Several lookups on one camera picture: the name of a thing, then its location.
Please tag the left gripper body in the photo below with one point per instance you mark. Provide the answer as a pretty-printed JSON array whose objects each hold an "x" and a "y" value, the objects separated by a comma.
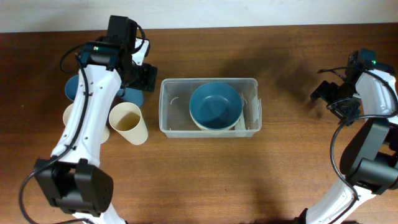
[{"x": 142, "y": 76}]

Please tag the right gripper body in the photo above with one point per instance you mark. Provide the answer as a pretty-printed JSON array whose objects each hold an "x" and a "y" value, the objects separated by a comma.
[{"x": 341, "y": 98}]

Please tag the blue cup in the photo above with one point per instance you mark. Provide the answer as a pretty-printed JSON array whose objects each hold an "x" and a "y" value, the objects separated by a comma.
[
  {"x": 71, "y": 87},
  {"x": 131, "y": 95}
]

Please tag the cream cup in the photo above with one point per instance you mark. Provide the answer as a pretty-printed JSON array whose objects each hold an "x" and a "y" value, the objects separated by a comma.
[
  {"x": 66, "y": 115},
  {"x": 127, "y": 119}
]

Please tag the blue bowl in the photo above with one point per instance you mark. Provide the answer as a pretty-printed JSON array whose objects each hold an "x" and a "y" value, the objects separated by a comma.
[{"x": 215, "y": 95}]

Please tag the white plastic fork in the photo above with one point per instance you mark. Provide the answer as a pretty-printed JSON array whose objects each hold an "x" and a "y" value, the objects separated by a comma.
[{"x": 243, "y": 101}]

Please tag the white plastic spoon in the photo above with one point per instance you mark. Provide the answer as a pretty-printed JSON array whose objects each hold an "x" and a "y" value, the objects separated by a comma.
[{"x": 240, "y": 125}]

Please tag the cream bowl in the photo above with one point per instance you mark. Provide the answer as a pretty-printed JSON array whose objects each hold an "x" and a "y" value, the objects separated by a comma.
[{"x": 216, "y": 119}]

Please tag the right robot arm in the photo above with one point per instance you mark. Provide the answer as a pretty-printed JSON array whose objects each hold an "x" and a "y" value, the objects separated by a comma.
[{"x": 368, "y": 92}]

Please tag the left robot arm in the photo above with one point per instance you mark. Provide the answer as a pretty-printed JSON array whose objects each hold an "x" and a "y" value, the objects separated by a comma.
[{"x": 72, "y": 179}]

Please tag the clear plastic container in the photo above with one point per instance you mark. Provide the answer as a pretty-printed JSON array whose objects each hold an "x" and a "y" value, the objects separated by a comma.
[{"x": 175, "y": 119}]

